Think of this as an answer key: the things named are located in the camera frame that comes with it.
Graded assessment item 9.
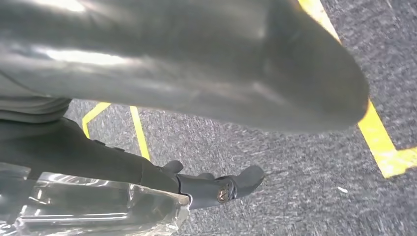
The yellow floor tape square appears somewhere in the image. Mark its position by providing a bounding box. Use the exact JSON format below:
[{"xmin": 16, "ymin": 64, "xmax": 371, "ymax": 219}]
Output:
[{"xmin": 81, "ymin": 102, "xmax": 151, "ymax": 161}]

